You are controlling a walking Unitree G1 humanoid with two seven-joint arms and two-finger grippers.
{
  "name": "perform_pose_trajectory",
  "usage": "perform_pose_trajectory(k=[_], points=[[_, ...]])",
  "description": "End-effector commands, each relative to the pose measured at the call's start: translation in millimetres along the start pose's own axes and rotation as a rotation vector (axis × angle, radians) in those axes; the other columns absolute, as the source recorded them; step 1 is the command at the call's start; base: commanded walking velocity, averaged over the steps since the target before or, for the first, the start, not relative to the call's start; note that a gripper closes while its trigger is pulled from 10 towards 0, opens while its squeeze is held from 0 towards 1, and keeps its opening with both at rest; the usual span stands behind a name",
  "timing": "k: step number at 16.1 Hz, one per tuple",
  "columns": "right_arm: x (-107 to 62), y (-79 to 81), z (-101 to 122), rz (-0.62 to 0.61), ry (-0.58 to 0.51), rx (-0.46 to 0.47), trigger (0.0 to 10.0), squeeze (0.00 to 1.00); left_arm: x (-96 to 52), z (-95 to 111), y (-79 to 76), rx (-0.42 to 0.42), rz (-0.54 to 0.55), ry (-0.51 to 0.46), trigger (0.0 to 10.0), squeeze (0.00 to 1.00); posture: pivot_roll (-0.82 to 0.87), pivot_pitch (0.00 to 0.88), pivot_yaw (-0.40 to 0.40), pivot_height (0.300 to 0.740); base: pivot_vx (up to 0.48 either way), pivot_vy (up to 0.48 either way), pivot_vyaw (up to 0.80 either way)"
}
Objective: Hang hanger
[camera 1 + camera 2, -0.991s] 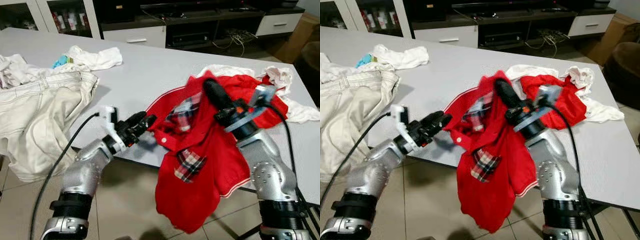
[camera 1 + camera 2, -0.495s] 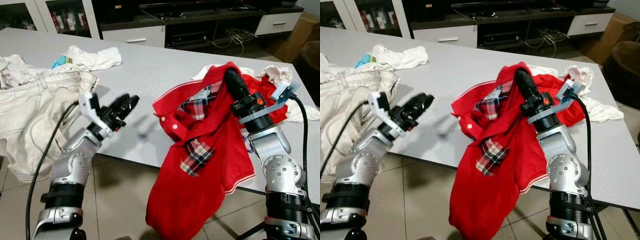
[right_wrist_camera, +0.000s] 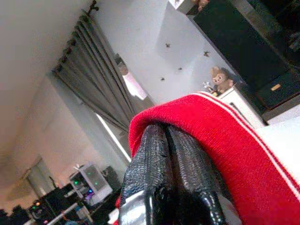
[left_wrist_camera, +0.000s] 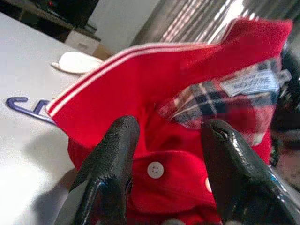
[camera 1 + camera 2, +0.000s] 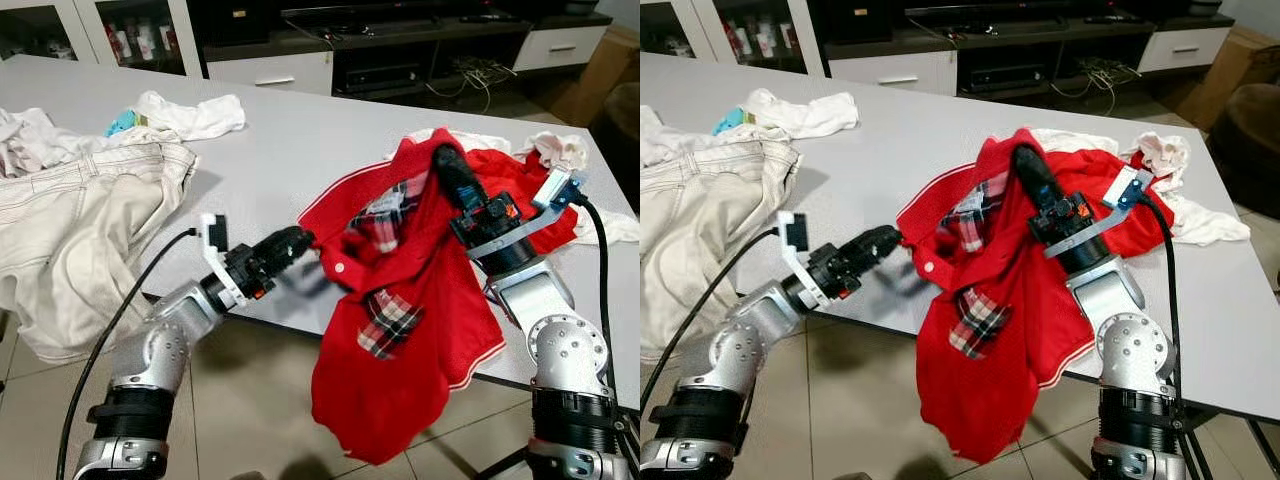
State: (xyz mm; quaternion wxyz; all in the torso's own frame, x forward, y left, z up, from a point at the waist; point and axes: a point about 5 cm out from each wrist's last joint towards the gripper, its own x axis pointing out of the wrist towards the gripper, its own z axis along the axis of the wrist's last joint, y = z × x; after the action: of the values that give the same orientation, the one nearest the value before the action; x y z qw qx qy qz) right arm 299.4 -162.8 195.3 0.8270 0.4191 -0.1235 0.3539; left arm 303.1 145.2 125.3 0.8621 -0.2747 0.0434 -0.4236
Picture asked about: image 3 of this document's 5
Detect dark grey curtain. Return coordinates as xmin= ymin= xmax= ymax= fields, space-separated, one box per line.
xmin=52 ymin=9 xmax=147 ymax=132

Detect spotted plush toy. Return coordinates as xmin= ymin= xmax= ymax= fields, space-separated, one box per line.
xmin=209 ymin=66 xmax=235 ymax=97

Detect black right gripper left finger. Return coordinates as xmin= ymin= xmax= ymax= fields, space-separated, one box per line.
xmin=118 ymin=124 xmax=173 ymax=225

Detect white glass-door cabinet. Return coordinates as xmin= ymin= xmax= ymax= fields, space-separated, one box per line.
xmin=217 ymin=86 xmax=268 ymax=129

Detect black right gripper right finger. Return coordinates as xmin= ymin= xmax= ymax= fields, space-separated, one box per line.
xmin=166 ymin=126 xmax=228 ymax=225

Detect person in white shirt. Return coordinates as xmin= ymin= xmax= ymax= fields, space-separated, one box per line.
xmin=116 ymin=56 xmax=147 ymax=100

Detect red polo shirt plaid patch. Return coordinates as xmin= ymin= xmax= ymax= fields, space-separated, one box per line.
xmin=116 ymin=91 xmax=300 ymax=225

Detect white computer tower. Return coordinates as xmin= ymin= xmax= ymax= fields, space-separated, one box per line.
xmin=69 ymin=163 xmax=113 ymax=206

